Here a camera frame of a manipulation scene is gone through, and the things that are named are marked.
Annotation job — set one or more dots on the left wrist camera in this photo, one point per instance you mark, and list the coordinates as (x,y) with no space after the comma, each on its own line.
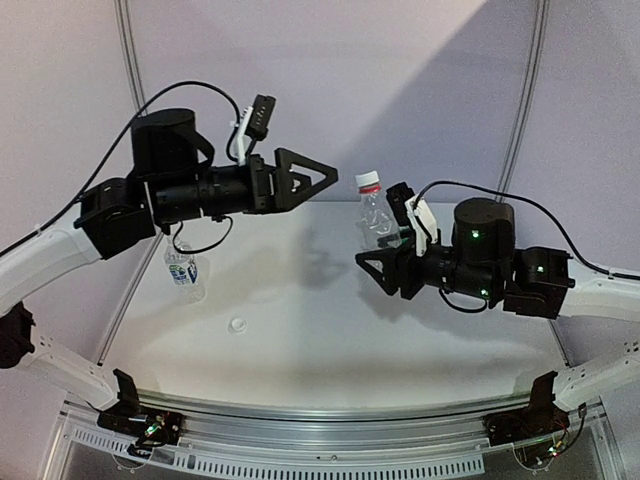
(251,128)

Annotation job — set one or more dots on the clear labelled water bottle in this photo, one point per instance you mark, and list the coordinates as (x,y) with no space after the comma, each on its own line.
(183,268)

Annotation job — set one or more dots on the left aluminium wall post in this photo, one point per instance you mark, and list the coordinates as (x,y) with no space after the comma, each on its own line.
(130,57)

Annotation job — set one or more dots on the aluminium wall post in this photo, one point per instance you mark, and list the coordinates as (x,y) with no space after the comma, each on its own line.
(532,68)
(130,57)

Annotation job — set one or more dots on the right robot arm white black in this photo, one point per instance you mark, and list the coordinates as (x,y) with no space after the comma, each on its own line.
(483,262)

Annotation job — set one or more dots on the right aluminium wall post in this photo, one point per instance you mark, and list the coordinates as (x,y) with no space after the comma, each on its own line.
(532,68)

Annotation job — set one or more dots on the crushed clear bottle red label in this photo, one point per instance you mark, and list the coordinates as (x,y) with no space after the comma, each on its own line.
(375,223)

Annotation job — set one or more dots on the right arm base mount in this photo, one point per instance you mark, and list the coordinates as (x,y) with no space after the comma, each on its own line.
(539,432)

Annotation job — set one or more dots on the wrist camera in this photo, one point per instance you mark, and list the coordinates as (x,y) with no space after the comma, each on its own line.
(412,214)
(251,128)

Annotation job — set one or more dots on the aluminium front rail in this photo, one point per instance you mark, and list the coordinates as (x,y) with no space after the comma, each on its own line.
(232,441)

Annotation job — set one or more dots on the white bottle cap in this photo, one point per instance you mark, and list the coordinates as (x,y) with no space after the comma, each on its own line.
(237,325)

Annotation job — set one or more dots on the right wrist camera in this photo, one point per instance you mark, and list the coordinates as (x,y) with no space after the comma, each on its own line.
(412,214)

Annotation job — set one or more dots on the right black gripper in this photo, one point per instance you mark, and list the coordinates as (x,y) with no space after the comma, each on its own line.
(394,261)

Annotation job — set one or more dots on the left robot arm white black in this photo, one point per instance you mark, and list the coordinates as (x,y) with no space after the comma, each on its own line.
(173,180)

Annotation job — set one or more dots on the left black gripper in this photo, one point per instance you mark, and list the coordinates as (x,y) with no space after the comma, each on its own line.
(284,160)

